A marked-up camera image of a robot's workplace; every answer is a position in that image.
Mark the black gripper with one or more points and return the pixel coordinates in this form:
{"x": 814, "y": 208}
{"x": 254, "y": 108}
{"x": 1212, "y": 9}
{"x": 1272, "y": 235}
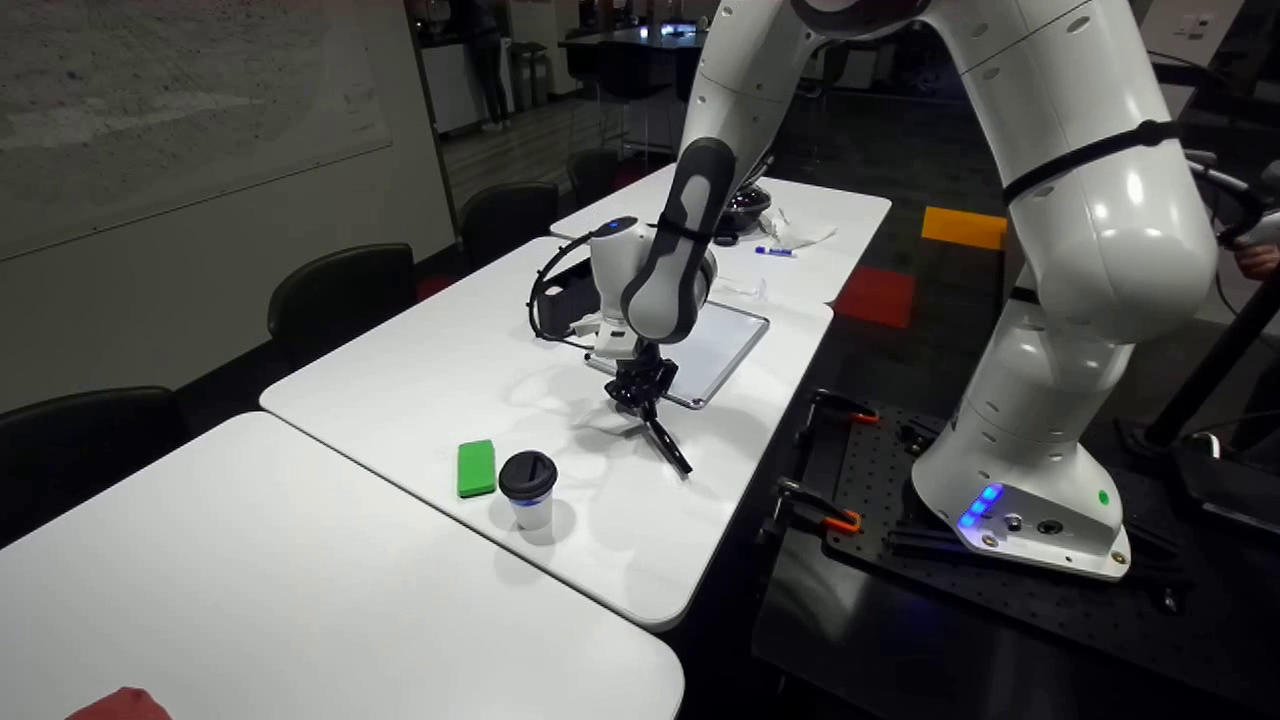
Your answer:
{"x": 640, "y": 370}

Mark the black spoon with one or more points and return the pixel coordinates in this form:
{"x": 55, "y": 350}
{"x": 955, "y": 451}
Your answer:
{"x": 669, "y": 444}

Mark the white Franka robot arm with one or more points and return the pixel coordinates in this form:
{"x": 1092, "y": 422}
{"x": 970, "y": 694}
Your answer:
{"x": 1092, "y": 243}

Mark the white table with spoon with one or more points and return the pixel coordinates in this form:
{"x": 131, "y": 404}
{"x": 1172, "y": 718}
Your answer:
{"x": 402, "y": 374}

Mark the white tablet board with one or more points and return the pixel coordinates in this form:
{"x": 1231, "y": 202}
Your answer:
{"x": 725, "y": 347}

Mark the black rectangular box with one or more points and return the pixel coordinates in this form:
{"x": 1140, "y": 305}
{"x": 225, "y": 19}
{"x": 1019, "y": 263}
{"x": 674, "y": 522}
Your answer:
{"x": 570, "y": 300}

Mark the green rectangular block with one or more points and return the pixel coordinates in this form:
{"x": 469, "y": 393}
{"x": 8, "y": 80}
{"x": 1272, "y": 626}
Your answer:
{"x": 477, "y": 468}

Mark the orange black clamp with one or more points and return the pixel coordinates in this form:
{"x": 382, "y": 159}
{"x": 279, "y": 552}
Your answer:
{"x": 817, "y": 508}
{"x": 841, "y": 408}

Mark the blue marker pen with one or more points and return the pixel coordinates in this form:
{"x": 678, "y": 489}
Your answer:
{"x": 775, "y": 250}

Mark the black bowl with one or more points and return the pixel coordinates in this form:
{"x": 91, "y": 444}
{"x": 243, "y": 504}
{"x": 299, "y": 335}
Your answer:
{"x": 752, "y": 202}

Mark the black office chair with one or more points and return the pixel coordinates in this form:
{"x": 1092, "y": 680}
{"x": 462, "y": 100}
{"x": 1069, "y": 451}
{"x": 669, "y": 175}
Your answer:
{"x": 81, "y": 444}
{"x": 511, "y": 216}
{"x": 343, "y": 295}

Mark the red floor mat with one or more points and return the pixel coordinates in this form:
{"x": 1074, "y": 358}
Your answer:
{"x": 873, "y": 299}

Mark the small white table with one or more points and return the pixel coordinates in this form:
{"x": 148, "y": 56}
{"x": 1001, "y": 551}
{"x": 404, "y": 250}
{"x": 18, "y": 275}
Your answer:
{"x": 841, "y": 227}

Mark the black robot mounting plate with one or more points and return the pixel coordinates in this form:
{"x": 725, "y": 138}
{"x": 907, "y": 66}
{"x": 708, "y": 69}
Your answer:
{"x": 934, "y": 626}

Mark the orange floor mat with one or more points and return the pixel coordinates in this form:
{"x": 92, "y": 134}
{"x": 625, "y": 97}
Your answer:
{"x": 963, "y": 228}

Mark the large white rounded table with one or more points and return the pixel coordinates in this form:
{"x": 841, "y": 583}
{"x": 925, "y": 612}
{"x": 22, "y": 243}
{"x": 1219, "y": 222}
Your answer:
{"x": 307, "y": 587}

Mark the red object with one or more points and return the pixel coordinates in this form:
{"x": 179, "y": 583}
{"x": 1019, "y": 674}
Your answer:
{"x": 120, "y": 704}

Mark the wall whiteboard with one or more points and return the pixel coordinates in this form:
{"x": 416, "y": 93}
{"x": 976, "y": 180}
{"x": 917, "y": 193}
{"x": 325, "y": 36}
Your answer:
{"x": 172, "y": 107}

